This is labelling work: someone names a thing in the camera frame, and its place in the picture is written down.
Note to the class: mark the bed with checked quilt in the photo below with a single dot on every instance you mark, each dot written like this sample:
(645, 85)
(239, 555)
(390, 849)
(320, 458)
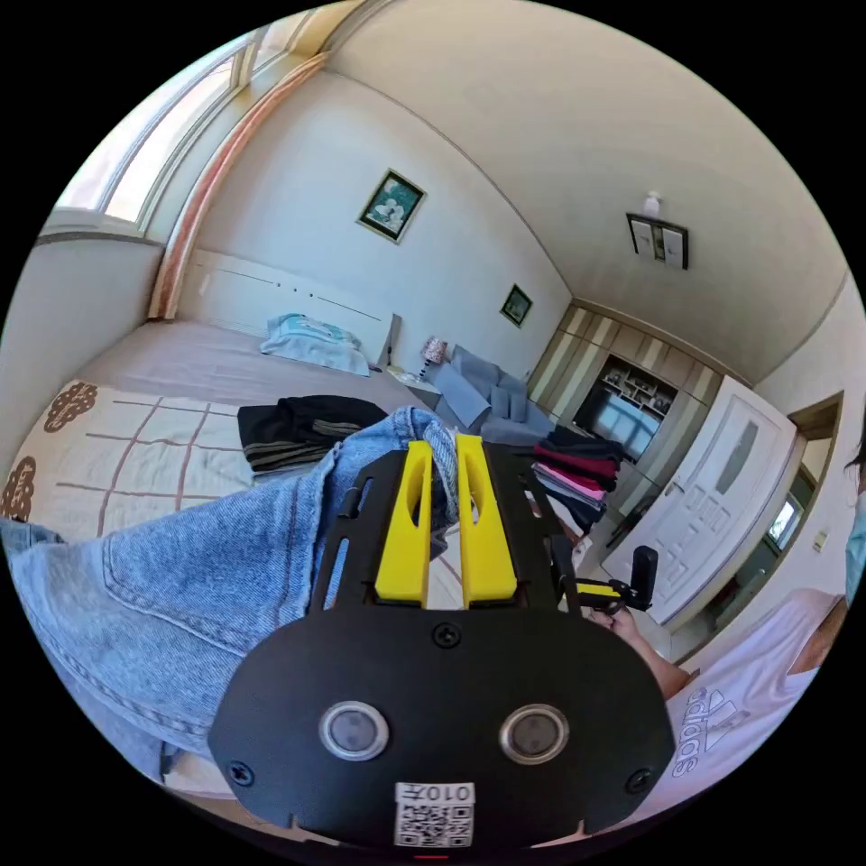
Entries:
(155, 433)

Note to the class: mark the window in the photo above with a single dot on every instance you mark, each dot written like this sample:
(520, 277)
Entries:
(169, 128)

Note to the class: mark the pink curtain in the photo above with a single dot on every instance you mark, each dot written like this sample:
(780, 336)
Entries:
(216, 183)

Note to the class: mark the light blue pillow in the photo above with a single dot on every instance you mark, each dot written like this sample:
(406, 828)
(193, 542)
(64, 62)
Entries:
(311, 341)

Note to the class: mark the person's body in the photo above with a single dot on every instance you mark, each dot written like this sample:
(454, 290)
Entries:
(751, 683)

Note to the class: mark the striped cupboard with television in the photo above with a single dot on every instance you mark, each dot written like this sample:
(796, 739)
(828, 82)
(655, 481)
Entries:
(629, 399)

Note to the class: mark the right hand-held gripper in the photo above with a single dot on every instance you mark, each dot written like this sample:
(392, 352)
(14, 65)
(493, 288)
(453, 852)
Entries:
(624, 594)

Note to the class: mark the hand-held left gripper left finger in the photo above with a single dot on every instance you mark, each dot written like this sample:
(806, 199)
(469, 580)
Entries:
(404, 541)

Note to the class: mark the white nightstand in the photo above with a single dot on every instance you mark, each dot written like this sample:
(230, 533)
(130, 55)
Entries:
(414, 386)

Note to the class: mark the table lamp with patterned shade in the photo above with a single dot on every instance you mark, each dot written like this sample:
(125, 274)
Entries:
(433, 352)

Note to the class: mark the square ceiling lamp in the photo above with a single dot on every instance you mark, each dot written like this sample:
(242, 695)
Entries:
(657, 238)

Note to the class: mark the pile of clothes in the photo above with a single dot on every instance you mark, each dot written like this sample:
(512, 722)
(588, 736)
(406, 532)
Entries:
(582, 473)

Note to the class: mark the black garment with striped hem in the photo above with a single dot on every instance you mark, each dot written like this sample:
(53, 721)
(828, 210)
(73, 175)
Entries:
(304, 426)

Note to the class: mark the white door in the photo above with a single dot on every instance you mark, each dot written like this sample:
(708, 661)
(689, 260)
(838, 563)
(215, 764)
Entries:
(717, 487)

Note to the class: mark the large framed flower picture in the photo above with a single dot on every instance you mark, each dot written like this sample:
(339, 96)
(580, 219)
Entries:
(391, 206)

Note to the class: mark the blue jeans with gray knees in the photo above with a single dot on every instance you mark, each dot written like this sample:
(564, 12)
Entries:
(183, 575)

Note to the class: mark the person's right hand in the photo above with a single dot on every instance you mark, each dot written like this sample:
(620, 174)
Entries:
(619, 624)

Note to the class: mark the small framed picture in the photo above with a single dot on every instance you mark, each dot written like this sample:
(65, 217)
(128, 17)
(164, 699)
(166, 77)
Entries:
(516, 306)

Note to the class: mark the gray sofa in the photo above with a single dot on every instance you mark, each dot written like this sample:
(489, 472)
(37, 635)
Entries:
(487, 399)

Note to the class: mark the person's right forearm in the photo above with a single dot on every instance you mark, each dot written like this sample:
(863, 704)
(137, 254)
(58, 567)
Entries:
(659, 666)

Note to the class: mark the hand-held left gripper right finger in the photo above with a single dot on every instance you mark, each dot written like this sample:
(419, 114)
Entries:
(486, 548)

